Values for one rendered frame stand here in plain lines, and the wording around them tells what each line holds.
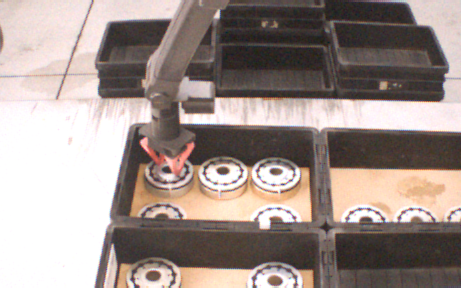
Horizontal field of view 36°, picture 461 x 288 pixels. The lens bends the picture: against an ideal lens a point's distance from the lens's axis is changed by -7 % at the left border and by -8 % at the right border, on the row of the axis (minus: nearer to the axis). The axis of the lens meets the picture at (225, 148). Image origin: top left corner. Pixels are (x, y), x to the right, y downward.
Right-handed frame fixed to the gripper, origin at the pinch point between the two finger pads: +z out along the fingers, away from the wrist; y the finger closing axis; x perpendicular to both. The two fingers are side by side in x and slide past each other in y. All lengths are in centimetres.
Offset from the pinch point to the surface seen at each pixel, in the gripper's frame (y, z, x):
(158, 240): -15.1, -3.0, 18.7
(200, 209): -10.5, 4.1, 2.2
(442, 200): -50, 4, -32
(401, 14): 31, 46, -171
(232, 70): 62, 50, -94
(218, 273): -24.7, 3.9, 13.3
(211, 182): -9.1, 1.1, -3.0
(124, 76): 72, 34, -51
